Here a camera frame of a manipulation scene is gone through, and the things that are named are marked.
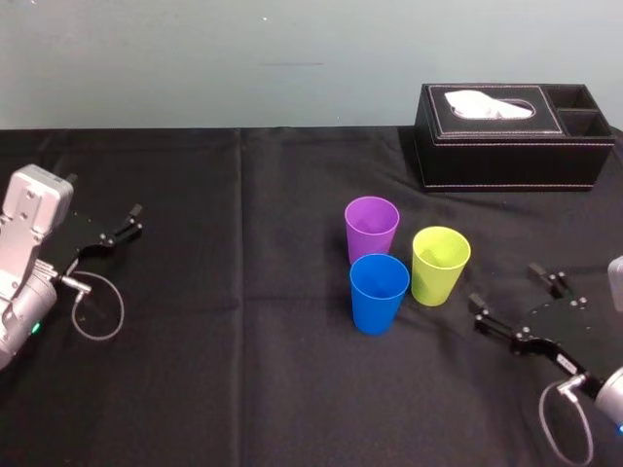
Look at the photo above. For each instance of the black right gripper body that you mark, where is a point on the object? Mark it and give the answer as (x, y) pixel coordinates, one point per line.
(574, 335)

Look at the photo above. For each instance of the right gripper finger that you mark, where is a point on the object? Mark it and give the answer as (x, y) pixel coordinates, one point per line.
(496, 326)
(552, 284)

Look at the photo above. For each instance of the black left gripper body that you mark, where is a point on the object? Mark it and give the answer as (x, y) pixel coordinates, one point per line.
(80, 236)

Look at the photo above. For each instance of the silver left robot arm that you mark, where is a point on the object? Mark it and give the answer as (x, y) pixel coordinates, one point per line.
(24, 233)

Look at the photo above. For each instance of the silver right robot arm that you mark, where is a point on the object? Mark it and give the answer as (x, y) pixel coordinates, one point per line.
(613, 394)

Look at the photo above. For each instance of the yellow-green plastic cup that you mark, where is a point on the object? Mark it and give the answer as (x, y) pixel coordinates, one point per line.
(433, 284)

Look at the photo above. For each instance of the blue plastic cup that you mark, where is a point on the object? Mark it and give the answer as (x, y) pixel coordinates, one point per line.
(375, 311)

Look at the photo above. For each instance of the black leather tissue box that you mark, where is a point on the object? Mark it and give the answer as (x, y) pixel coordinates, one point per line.
(506, 155)

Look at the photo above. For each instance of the purple plastic cup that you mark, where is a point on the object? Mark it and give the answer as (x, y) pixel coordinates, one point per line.
(362, 243)

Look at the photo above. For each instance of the black tablecloth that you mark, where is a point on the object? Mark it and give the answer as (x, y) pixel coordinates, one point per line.
(233, 379)

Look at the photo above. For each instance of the white tissue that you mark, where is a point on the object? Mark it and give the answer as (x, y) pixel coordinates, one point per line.
(479, 106)

